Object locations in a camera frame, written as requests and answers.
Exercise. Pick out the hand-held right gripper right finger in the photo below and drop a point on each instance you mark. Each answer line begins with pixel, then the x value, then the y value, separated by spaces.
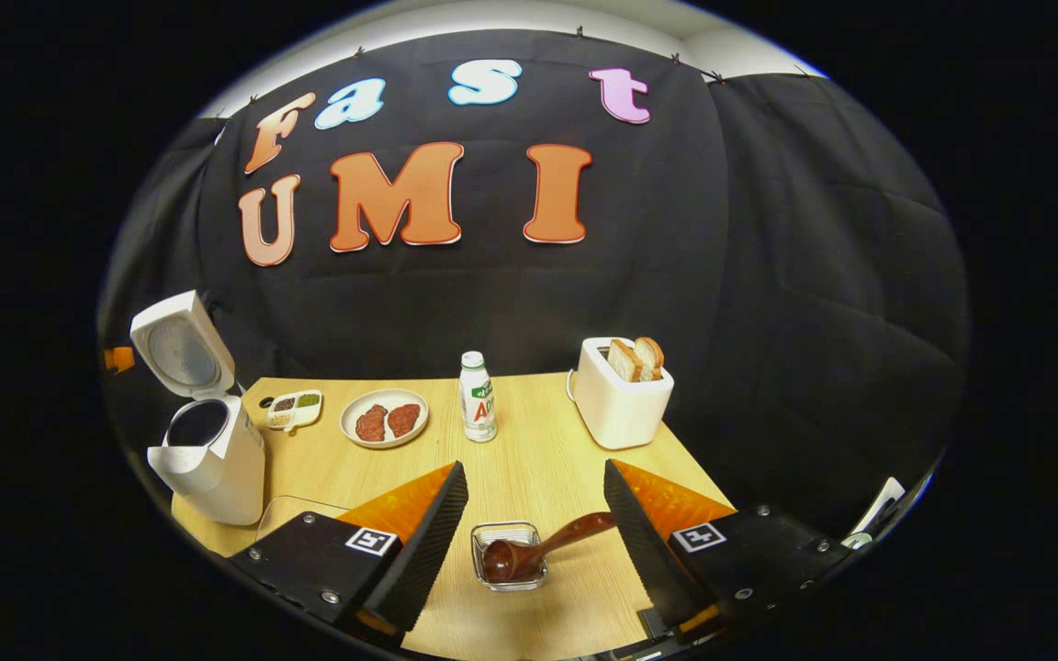
pixel 653 555

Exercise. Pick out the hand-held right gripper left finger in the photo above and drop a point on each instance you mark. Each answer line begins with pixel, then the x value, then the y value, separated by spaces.
pixel 419 555

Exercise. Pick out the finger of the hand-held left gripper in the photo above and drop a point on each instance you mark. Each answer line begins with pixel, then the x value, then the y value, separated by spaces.
pixel 118 359

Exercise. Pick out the brown wooden spoon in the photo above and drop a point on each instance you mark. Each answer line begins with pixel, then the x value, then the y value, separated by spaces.
pixel 529 554

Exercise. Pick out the white rice cooker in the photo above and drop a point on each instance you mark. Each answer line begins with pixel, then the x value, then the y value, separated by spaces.
pixel 235 477

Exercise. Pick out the brown meat piece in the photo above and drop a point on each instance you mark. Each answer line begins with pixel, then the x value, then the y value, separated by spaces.
pixel 370 424
pixel 403 419

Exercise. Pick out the white toaster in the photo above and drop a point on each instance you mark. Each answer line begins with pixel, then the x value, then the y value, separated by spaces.
pixel 621 413

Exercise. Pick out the white drink bottle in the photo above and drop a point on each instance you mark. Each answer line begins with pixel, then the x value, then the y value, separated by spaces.
pixel 478 404

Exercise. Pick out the white round plate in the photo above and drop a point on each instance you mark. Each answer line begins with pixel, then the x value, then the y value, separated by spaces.
pixel 384 396

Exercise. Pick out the white divided seasoning dish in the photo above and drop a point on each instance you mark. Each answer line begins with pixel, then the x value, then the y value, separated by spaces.
pixel 294 413

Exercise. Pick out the toast bread slice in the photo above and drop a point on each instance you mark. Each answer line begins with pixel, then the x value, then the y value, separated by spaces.
pixel 651 356
pixel 623 361

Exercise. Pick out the black backdrop cloth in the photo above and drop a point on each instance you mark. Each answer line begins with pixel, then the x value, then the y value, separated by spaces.
pixel 722 275

